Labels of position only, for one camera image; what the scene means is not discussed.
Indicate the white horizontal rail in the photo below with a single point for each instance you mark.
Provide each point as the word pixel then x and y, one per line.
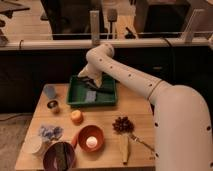
pixel 87 44

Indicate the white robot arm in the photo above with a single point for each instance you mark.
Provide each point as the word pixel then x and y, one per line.
pixel 182 124

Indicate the green plastic tray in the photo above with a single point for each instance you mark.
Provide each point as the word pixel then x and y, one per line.
pixel 82 93

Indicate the black brush in tray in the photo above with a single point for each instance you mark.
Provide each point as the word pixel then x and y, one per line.
pixel 91 84

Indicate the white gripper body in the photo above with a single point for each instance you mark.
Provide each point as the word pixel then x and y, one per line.
pixel 93 73

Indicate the white egg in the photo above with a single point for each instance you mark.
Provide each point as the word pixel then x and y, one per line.
pixel 91 142

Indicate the blue-grey sponge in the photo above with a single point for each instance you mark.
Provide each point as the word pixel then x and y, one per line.
pixel 90 96

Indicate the wooden board table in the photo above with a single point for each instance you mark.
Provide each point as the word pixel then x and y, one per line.
pixel 129 104

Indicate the white cup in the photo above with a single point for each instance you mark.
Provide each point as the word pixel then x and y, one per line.
pixel 34 145

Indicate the wooden spatula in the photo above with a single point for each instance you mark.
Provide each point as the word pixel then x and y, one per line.
pixel 125 148

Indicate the blue crumpled cloth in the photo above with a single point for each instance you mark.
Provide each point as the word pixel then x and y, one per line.
pixel 50 132

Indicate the orange bowl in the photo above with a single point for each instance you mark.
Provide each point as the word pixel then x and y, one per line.
pixel 88 131

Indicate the dark grape bunch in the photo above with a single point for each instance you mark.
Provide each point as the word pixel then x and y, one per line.
pixel 123 125

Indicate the orange fruit toy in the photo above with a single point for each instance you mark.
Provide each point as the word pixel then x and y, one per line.
pixel 76 116

